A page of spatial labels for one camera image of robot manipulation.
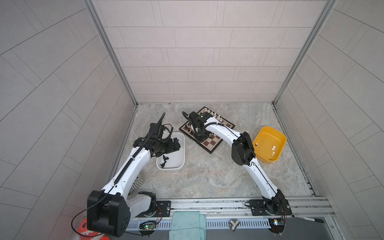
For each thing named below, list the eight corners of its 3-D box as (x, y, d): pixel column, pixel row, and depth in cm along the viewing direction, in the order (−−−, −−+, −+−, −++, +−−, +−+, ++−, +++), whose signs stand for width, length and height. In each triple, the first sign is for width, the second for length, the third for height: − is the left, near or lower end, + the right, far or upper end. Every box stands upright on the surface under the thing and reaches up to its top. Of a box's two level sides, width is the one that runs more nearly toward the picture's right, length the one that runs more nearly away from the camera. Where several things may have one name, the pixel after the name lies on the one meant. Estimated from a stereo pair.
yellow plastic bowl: (247, 156, 91) (250, 151, 86) (258, 128, 104) (261, 123, 99) (275, 170, 85) (279, 166, 81) (283, 139, 99) (288, 134, 94)
